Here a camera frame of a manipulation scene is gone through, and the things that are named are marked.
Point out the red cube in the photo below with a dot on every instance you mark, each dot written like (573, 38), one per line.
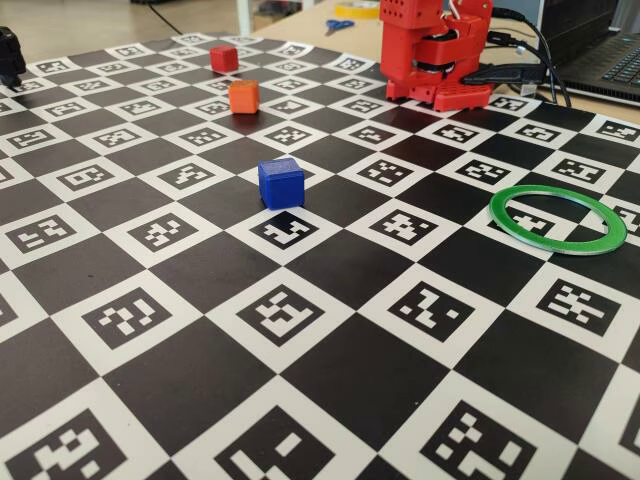
(223, 59)

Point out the checkerboard marker mat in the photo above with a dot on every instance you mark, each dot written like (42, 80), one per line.
(320, 350)

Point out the orange cube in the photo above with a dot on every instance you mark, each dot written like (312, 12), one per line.
(244, 99)

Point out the flat black plug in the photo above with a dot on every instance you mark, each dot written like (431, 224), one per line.
(505, 74)

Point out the white post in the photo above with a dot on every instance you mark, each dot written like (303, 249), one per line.
(246, 15)

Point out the dark background item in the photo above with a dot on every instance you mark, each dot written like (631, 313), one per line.
(277, 6)

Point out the blue cube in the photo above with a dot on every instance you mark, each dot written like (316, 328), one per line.
(280, 187)

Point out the black laptop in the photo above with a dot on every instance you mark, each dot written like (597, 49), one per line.
(600, 65)

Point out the yellow tape roll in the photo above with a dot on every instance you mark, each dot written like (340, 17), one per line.
(357, 12)

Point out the red printed robot arm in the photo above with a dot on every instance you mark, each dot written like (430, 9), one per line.
(400, 45)

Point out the small silver adapter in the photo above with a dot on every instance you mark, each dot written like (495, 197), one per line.
(528, 91)

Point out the black clamp device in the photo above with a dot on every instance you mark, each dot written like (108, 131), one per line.
(11, 55)

